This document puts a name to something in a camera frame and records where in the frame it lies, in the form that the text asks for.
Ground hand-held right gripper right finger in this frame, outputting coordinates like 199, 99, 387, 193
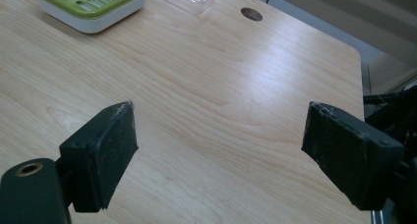
301, 101, 405, 211

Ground black cables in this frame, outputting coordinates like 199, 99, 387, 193
362, 84, 417, 159

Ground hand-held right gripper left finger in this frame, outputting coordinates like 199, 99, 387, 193
59, 100, 140, 213

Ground green and white soap dish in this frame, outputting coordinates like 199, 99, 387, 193
33, 0, 147, 34

